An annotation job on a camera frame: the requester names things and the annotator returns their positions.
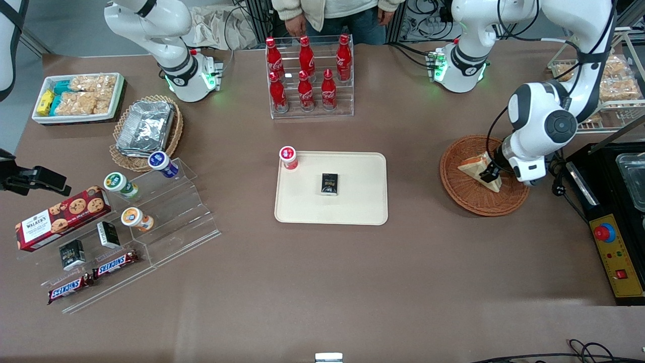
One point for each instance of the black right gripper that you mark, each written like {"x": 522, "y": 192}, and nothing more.
{"x": 22, "y": 179}

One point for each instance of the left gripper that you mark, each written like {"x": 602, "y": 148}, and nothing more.
{"x": 495, "y": 164}

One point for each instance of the triangular sandwich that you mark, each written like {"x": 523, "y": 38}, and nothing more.
{"x": 471, "y": 167}

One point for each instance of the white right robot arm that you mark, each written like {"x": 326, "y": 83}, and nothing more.
{"x": 171, "y": 50}

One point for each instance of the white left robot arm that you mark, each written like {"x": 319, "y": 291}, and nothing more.
{"x": 541, "y": 108}

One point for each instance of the brown round wicker basket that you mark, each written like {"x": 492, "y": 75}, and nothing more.
{"x": 463, "y": 196}

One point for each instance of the white rectangular snack tray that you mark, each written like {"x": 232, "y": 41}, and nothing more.
{"x": 75, "y": 120}

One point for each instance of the light oval wicker basket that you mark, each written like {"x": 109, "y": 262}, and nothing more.
{"x": 123, "y": 162}

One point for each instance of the aluminium foil tray stack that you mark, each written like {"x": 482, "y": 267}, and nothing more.
{"x": 146, "y": 128}

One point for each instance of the cream plastic tray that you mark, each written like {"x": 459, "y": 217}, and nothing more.
{"x": 358, "y": 201}

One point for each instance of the person's left hand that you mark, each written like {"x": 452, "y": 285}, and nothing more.
{"x": 386, "y": 16}

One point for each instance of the person's right hand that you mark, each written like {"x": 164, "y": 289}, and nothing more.
{"x": 296, "y": 25}

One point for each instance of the red tartan cookie box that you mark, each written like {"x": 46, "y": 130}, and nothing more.
{"x": 60, "y": 219}

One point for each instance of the green lid gum bottle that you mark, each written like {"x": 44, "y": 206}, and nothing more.
{"x": 117, "y": 182}

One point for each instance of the small black packet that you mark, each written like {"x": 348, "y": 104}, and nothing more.
{"x": 329, "y": 184}
{"x": 72, "y": 254}
{"x": 108, "y": 235}

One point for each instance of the teal snack packet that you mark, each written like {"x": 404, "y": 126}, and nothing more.
{"x": 62, "y": 87}
{"x": 55, "y": 105}

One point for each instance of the yellow snack packet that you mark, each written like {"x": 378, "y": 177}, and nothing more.
{"x": 45, "y": 102}

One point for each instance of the clear bag of rice crackers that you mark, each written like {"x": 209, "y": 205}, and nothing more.
{"x": 80, "y": 103}
{"x": 93, "y": 83}

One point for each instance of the orange lid gum bottle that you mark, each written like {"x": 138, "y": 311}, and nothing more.
{"x": 133, "y": 218}

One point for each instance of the Snickers chocolate bar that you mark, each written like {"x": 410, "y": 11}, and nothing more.
{"x": 116, "y": 264}
{"x": 70, "y": 289}

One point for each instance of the blue lid gum bottle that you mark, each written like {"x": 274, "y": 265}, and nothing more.
{"x": 160, "y": 162}

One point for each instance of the black machine with yellow panel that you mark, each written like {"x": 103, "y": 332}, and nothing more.
{"x": 604, "y": 201}

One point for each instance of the bagged cracker snack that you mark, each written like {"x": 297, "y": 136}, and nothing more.
{"x": 564, "y": 71}
{"x": 621, "y": 89}
{"x": 616, "y": 66}

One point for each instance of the grey metal rod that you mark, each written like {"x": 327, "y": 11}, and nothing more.
{"x": 617, "y": 135}

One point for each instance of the clear acrylic step display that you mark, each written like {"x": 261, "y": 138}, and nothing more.
{"x": 176, "y": 217}

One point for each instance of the clear plastic container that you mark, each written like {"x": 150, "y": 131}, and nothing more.
{"x": 634, "y": 181}

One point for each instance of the red cola bottle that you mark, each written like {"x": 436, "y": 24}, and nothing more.
{"x": 343, "y": 60}
{"x": 277, "y": 96}
{"x": 274, "y": 58}
{"x": 307, "y": 58}
{"x": 328, "y": 93}
{"x": 305, "y": 93}

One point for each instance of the red lid gum bottle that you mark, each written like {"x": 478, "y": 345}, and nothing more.
{"x": 288, "y": 156}

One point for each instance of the clear acrylic bottle rack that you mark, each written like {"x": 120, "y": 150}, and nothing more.
{"x": 289, "y": 115}

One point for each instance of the person in blue jeans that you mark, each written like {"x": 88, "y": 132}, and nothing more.
{"x": 342, "y": 12}

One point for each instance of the black metal equipment rack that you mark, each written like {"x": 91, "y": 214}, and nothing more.
{"x": 259, "y": 15}

